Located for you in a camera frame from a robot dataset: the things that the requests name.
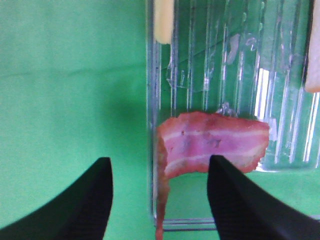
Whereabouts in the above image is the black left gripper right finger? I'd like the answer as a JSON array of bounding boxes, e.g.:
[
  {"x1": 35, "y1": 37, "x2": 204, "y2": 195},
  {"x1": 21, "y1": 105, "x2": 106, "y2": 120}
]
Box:
[{"x1": 207, "y1": 155, "x2": 320, "y2": 240}]

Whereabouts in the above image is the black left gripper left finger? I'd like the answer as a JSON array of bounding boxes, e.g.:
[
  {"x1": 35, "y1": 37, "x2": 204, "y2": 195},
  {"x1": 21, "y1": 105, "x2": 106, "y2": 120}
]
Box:
[{"x1": 0, "y1": 157, "x2": 113, "y2": 240}]

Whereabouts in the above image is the bacon strip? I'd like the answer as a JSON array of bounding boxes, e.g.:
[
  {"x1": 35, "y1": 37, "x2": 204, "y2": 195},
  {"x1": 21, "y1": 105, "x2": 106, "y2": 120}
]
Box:
[{"x1": 155, "y1": 111, "x2": 270, "y2": 240}]

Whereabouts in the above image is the green table cloth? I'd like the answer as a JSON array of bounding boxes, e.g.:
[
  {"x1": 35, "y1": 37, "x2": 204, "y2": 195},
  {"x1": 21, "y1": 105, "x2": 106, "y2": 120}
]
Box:
[{"x1": 0, "y1": 0, "x2": 320, "y2": 240}]

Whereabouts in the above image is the left bread slice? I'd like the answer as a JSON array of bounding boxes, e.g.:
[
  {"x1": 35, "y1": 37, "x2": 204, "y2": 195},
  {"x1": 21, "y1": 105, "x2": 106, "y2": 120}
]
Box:
[{"x1": 304, "y1": 0, "x2": 320, "y2": 93}]

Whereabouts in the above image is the clear left plastic container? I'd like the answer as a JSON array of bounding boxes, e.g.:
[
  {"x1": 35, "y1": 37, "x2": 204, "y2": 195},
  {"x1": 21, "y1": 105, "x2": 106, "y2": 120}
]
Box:
[{"x1": 146, "y1": 0, "x2": 320, "y2": 222}]

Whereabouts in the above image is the yellow cheese slice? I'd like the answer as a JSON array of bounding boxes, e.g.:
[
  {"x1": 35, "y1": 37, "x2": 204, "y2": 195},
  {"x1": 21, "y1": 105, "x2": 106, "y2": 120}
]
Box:
[{"x1": 153, "y1": 0, "x2": 174, "y2": 45}]

